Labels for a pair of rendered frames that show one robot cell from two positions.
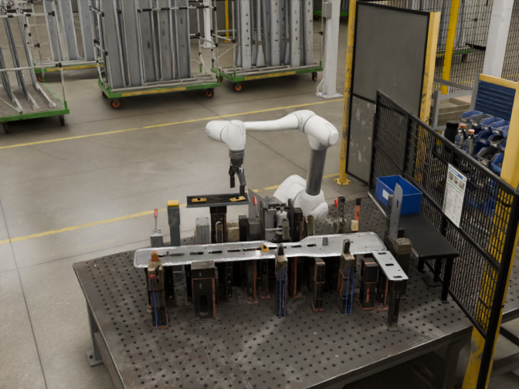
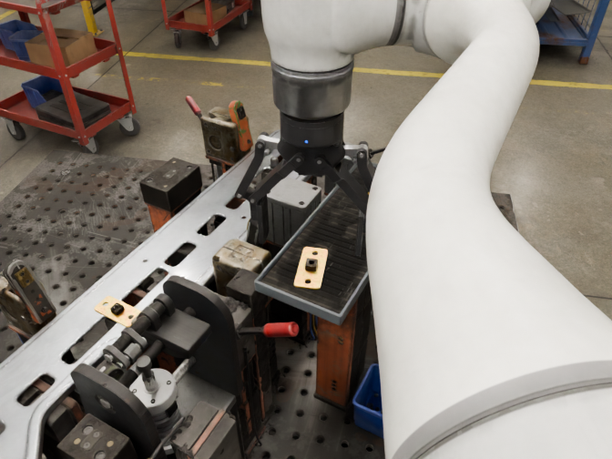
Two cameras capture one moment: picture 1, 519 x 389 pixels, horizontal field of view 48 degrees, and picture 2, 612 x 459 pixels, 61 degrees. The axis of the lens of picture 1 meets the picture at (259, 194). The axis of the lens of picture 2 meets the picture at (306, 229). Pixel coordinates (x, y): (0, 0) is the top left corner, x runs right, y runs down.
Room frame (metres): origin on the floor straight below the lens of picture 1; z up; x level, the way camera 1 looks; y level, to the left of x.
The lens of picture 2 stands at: (3.43, -0.31, 1.70)
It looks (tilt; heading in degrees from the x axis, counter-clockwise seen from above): 40 degrees down; 127
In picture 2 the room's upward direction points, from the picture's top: straight up
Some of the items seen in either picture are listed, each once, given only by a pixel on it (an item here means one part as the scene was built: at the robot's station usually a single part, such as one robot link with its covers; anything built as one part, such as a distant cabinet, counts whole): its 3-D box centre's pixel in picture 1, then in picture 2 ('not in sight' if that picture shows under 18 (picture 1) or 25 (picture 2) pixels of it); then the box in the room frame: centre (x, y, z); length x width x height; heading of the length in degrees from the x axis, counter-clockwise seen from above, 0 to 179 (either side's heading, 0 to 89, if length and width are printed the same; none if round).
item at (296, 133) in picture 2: (236, 164); (311, 139); (3.11, 0.13, 1.38); 0.08 x 0.07 x 0.09; 27
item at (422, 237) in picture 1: (407, 219); not in sight; (3.13, -0.89, 1.02); 0.90 x 0.22 x 0.03; 8
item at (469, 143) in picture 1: (469, 147); not in sight; (2.97, -1.13, 1.53); 0.06 x 0.06 x 0.20
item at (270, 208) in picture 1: (276, 238); (178, 426); (3.03, -0.10, 0.94); 0.18 x 0.13 x 0.49; 98
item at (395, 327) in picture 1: (394, 302); not in sight; (2.52, -0.70, 0.84); 0.11 x 0.06 x 0.29; 8
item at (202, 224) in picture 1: (204, 252); (293, 267); (2.93, 0.32, 0.90); 0.13 x 0.10 x 0.41; 8
